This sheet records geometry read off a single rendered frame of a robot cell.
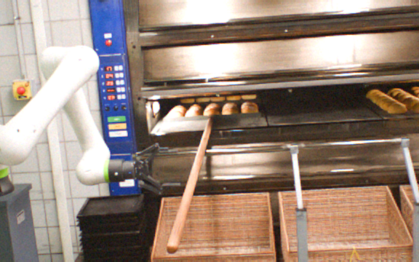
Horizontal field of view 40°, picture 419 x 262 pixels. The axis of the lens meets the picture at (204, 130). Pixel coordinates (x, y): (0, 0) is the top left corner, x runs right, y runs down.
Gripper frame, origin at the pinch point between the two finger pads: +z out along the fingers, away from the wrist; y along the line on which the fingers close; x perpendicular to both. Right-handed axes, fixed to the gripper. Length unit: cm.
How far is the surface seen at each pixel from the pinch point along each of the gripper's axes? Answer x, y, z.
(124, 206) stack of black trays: -41, 28, -32
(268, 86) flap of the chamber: -54, -23, 39
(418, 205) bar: -10, 23, 96
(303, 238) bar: -9, 35, 49
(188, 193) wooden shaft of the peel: 38.5, -1.2, 9.0
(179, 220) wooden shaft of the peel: 62, -1, 9
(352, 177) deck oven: -70, 27, 80
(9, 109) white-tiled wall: -67, -18, -93
